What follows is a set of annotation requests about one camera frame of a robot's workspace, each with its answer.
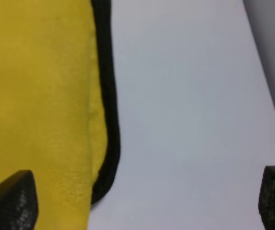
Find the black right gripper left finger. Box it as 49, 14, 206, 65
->
0, 170, 39, 230

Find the yellow towel with black trim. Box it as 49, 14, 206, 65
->
0, 0, 120, 230

